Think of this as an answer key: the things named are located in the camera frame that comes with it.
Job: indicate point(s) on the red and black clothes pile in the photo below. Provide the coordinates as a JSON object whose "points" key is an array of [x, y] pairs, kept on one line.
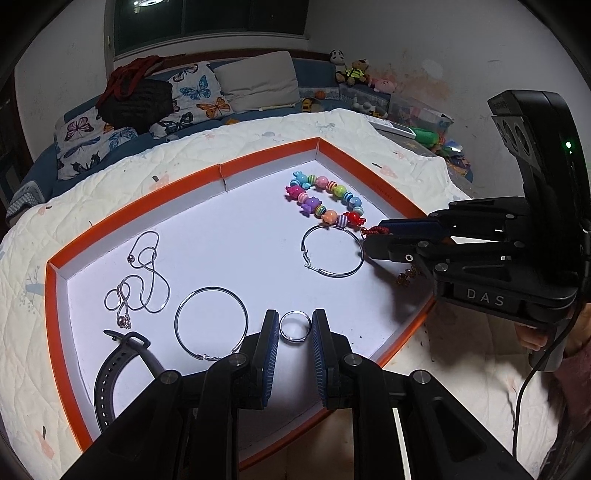
{"points": [[132, 99]]}

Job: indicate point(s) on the pink sleeved right forearm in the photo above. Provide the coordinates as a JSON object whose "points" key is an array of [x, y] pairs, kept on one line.
{"points": [[569, 456]]}

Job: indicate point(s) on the black fitness wristband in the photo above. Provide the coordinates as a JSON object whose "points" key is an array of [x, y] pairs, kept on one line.
{"points": [[128, 347]]}

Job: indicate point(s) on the dark window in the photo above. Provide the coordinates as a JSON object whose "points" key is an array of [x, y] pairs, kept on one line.
{"points": [[139, 24]]}

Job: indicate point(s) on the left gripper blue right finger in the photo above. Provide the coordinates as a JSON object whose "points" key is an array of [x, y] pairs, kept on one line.
{"points": [[404, 426]]}

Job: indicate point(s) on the red knotted charm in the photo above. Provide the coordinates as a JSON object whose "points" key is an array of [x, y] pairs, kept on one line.
{"points": [[376, 230]]}

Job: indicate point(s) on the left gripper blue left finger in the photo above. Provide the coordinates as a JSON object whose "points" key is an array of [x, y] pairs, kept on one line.
{"points": [[186, 426]]}

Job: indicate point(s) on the cream quilted blanket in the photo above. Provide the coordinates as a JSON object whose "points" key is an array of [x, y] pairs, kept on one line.
{"points": [[476, 357]]}

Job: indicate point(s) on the green toy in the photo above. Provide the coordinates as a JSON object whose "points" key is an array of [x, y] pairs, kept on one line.
{"points": [[426, 138]]}

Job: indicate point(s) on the panda plush toy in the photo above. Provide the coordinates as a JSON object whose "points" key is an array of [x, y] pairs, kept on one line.
{"points": [[337, 58]]}

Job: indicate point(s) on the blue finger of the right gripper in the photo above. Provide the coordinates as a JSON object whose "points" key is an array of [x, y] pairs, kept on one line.
{"points": [[410, 226], [399, 249]]}

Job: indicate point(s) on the person's right hand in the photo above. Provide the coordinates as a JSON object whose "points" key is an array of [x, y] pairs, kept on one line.
{"points": [[534, 340]]}

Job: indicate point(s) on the orange shallow box tray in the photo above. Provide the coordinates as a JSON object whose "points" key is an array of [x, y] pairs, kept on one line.
{"points": [[229, 225]]}

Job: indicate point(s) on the grey beige pillow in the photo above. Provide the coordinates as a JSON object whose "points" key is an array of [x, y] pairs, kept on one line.
{"points": [[267, 80]]}

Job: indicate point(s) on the brown teddy bear toy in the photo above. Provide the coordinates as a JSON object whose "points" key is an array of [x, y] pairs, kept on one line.
{"points": [[356, 74]]}

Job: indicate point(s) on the butterfly print pillow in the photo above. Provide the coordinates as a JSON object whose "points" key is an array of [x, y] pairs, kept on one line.
{"points": [[84, 141], [196, 97]]}

